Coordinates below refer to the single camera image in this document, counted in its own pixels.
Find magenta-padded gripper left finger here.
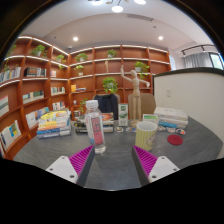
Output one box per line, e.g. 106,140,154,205
45,144,96,188

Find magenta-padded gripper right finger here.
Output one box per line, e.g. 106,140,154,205
130,145,181,187

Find clear plastic bottle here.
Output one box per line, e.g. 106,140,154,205
84,99,107,155

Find yellow striped white cup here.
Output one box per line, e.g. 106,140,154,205
134,120,158,152

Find flat round red coaster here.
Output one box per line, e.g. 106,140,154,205
166,134,184,146

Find blue book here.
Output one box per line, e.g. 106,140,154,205
159,121,178,129

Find small green white box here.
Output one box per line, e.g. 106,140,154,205
142,113,160,126

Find tall green white carton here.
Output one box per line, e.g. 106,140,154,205
117,103,129,127

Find white book stack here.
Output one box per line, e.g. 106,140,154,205
153,106,189,129

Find brown chair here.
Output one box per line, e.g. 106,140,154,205
128,92,157,119

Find wooden artist mannequin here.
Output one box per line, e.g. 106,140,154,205
119,64,151,122

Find orange wooden shelf unit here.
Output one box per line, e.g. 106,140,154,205
0,34,173,161

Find grey curtain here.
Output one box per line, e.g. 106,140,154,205
183,51,214,69

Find window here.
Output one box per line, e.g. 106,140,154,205
209,52,224,70

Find ceiling air vent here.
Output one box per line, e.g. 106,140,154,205
126,13,154,22

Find ceiling lamp with round bulbs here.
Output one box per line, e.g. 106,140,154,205
88,0,148,14

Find white wall poster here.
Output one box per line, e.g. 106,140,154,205
169,54,177,71

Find black curtain rail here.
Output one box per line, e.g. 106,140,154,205
181,44,218,56

